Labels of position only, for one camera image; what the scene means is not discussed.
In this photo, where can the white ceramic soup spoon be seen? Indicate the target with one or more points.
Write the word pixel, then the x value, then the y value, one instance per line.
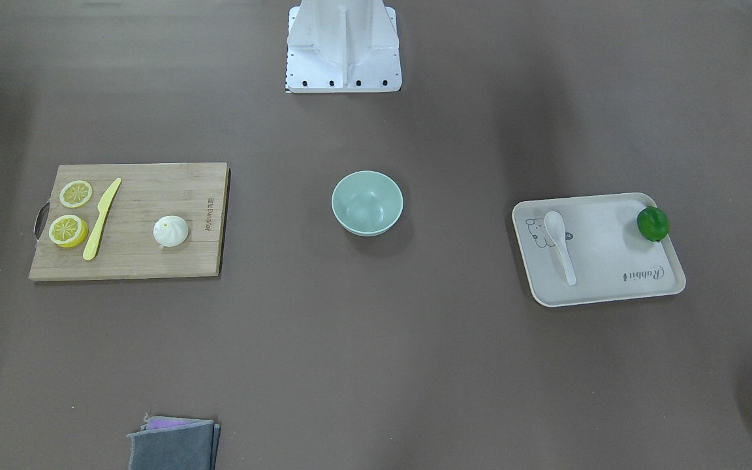
pixel 556 229

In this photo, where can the white steamed bun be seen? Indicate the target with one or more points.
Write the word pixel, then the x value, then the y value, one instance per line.
pixel 170 231

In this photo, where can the thick lemon half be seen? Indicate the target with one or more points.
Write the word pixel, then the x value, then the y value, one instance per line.
pixel 68 231

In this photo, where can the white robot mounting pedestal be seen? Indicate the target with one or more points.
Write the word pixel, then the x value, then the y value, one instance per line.
pixel 343 47

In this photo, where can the green lime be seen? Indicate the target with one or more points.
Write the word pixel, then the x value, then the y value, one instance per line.
pixel 653 224

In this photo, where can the grey folded cloth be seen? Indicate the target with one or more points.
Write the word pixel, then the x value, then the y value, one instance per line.
pixel 165 442

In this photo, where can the yellow plastic knife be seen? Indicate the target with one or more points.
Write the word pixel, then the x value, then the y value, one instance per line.
pixel 104 205

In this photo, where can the beige rabbit serving tray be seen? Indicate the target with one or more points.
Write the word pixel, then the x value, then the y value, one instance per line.
pixel 611 260

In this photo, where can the thin lemon slice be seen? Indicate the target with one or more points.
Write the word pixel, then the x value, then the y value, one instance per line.
pixel 75 194

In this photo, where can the light green bowl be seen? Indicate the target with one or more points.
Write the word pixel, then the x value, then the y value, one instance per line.
pixel 367 203

